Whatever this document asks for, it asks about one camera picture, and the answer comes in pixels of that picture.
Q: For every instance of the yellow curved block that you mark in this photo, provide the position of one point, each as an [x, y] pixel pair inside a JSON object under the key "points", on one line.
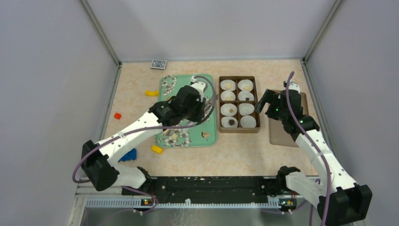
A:
{"points": [[152, 93]]}

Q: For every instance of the blue toy car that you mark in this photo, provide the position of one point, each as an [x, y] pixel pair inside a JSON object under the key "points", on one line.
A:
{"points": [[130, 156]]}

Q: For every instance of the blue card deck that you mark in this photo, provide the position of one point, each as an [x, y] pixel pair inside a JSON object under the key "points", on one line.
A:
{"points": [[159, 64]]}

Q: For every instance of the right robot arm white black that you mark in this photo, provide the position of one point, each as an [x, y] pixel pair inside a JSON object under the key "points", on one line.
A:
{"points": [[338, 197]]}

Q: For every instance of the brown chocolate box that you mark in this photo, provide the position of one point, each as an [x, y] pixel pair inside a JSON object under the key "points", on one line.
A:
{"points": [[239, 129]]}

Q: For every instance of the yellow block near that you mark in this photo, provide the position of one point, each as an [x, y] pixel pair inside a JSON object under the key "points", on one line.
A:
{"points": [[157, 149]]}

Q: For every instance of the white paper cup far right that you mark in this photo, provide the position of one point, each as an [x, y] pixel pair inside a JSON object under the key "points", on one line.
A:
{"points": [[246, 82]]}

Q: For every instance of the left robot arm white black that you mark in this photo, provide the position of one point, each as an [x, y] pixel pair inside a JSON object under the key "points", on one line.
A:
{"points": [[100, 160]]}

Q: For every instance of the white paper cup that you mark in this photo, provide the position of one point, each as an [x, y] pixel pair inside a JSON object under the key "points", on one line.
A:
{"points": [[224, 110], [223, 83], [225, 122], [244, 94], [246, 82], [246, 109], [248, 121], [227, 93]]}

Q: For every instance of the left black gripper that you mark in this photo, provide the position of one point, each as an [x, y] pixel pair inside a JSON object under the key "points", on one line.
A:
{"points": [[200, 102]]}

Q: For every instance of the white paper cup near right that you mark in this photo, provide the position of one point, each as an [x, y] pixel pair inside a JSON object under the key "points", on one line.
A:
{"points": [[248, 121]]}

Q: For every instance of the green floral tray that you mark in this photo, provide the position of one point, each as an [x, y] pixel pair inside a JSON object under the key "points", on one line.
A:
{"points": [[200, 136]]}

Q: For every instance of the white paper cup far left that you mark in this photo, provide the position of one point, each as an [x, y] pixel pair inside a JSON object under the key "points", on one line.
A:
{"points": [[223, 83]]}

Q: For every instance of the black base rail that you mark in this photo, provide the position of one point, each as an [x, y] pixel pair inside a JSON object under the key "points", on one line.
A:
{"points": [[214, 190]]}

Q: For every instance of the brown box lid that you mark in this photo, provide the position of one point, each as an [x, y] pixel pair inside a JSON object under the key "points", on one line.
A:
{"points": [[277, 134]]}

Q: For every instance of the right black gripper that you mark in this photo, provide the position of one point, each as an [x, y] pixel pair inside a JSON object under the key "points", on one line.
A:
{"points": [[275, 98]]}

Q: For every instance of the white paper cup near left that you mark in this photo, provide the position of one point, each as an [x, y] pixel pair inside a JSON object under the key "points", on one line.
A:
{"points": [[225, 122]]}

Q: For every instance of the red small block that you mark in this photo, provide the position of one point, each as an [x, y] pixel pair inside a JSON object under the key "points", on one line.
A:
{"points": [[117, 116]]}

